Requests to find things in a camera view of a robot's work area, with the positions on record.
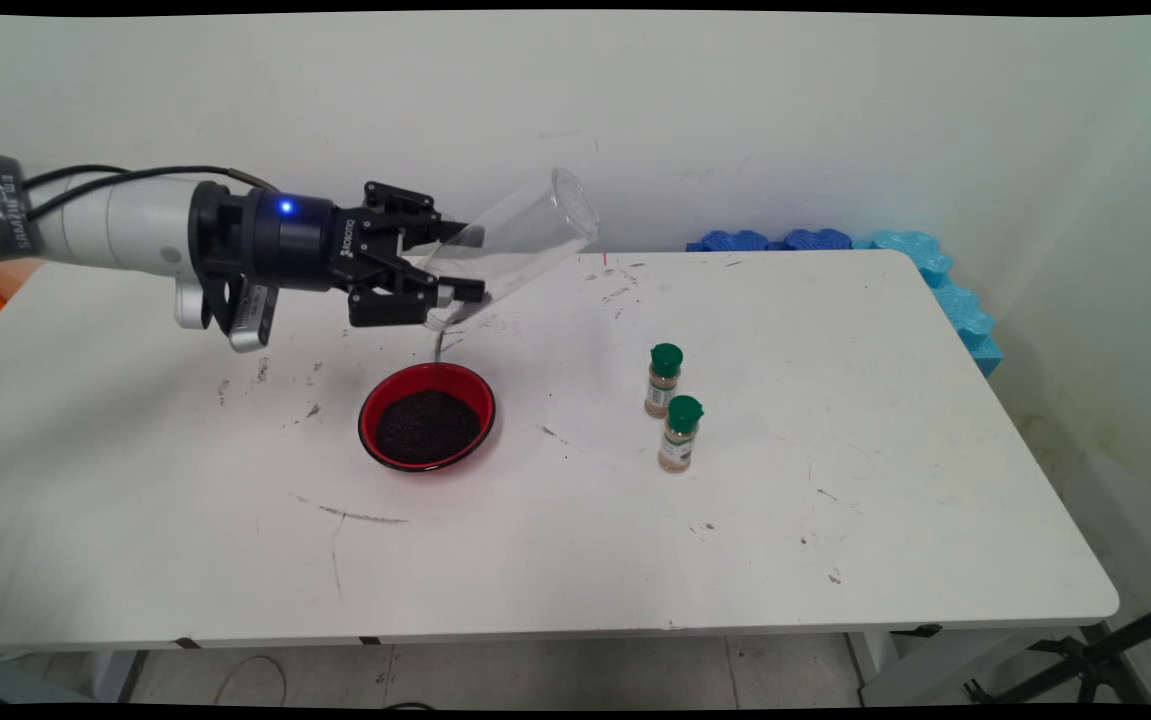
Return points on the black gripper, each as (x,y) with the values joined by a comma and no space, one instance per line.
(295,240)

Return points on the clear plastic jar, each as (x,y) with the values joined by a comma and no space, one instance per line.
(525,235)

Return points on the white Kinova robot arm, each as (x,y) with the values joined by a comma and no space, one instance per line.
(125,225)

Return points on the black seeds pile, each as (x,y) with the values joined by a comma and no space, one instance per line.
(427,428)

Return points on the red bowl black rim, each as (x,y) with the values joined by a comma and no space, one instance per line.
(372,440)

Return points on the spice bottle green cap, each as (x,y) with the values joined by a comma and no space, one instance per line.
(680,440)
(663,385)

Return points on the dark blue foam tile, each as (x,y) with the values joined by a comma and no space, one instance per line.
(730,241)
(817,239)

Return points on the white table leg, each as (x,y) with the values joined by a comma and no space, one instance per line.
(110,675)

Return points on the light blue foam tiles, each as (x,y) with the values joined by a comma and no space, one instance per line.
(955,300)

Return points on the black tripod stand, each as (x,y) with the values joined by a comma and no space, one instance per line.
(1085,660)

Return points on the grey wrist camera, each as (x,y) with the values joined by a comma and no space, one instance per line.
(253,315)

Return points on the white table leg frame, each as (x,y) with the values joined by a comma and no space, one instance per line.
(935,670)

